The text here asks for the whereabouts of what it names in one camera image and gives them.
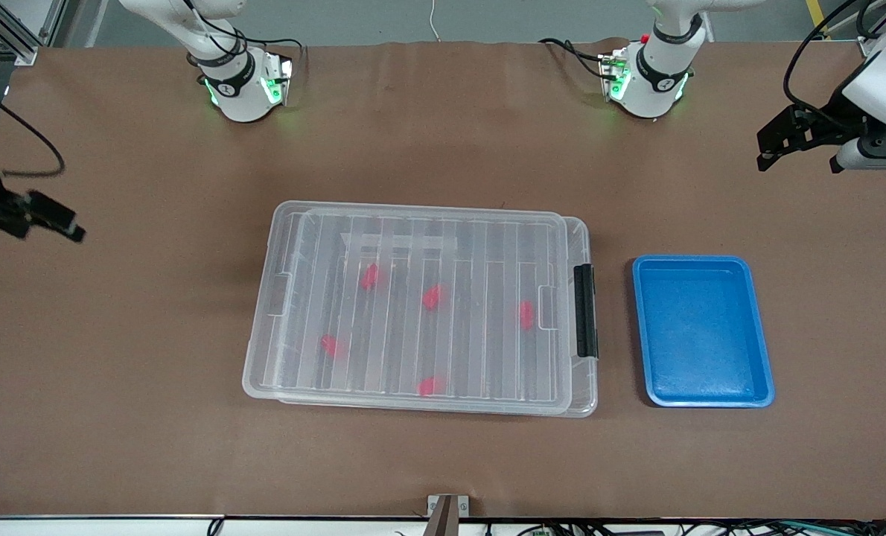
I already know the clear plastic storage box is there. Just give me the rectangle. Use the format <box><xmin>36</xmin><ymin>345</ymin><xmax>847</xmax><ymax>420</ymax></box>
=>
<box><xmin>264</xmin><ymin>208</ymin><xmax>599</xmax><ymax>418</ymax></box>
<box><xmin>242</xmin><ymin>200</ymin><xmax>572</xmax><ymax>412</ymax></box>

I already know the blue plastic tray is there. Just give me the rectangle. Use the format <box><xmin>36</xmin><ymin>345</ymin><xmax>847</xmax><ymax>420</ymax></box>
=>
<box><xmin>631</xmin><ymin>255</ymin><xmax>776</xmax><ymax>409</ymax></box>

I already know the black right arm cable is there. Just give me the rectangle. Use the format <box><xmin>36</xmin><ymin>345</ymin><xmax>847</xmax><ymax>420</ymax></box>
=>
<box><xmin>0</xmin><ymin>78</ymin><xmax>66</xmax><ymax>179</ymax></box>

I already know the aluminium profile frame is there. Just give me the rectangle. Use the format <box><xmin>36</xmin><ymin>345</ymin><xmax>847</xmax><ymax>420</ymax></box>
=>
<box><xmin>0</xmin><ymin>0</ymin><xmax>109</xmax><ymax>66</ymax></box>

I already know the black left base cable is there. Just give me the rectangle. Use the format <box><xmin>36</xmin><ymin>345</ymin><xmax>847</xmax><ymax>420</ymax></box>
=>
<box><xmin>538</xmin><ymin>37</ymin><xmax>615</xmax><ymax>80</ymax></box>

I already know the black box latch handle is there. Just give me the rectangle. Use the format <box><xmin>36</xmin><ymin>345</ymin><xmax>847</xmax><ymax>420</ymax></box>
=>
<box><xmin>573</xmin><ymin>263</ymin><xmax>599</xmax><ymax>360</ymax></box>

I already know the grey metal bracket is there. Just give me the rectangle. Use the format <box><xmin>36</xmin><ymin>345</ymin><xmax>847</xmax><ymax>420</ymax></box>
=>
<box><xmin>427</xmin><ymin>494</ymin><xmax>471</xmax><ymax>536</ymax></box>

